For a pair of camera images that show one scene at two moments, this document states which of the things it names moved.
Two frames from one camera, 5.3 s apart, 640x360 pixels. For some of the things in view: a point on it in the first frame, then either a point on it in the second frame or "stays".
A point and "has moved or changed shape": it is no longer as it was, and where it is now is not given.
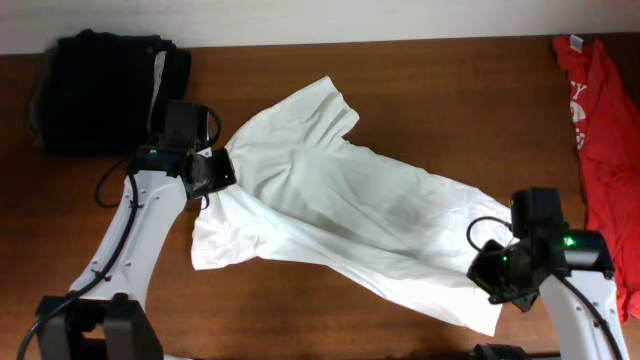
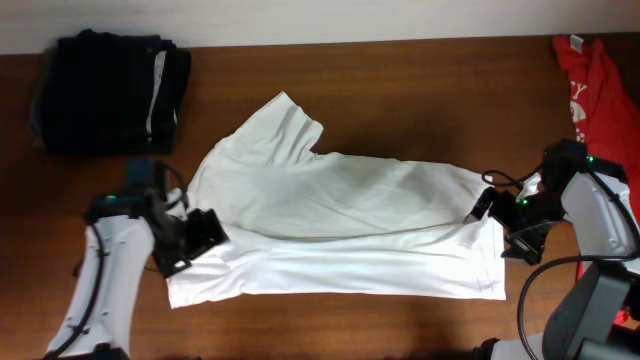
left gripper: x=222 y=167 -> x=187 y=240
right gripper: x=489 y=278 -> x=498 y=211
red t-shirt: x=606 y=111 stays
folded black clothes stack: x=101 y=93 stays
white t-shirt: x=308 y=191 has moved or changed shape
